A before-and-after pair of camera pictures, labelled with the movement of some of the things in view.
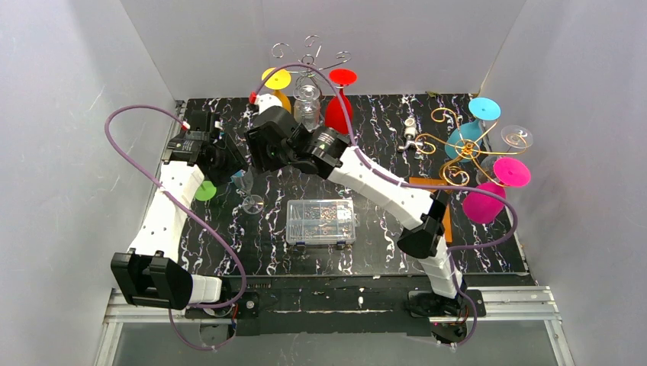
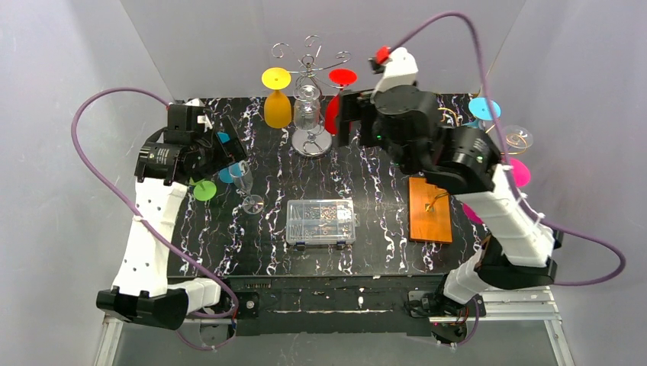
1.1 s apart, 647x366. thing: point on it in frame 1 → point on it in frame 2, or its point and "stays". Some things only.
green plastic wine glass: (206, 191) stays
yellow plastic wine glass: (278, 80) stays
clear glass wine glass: (252, 203) stays
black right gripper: (260, 151) → (361, 113)
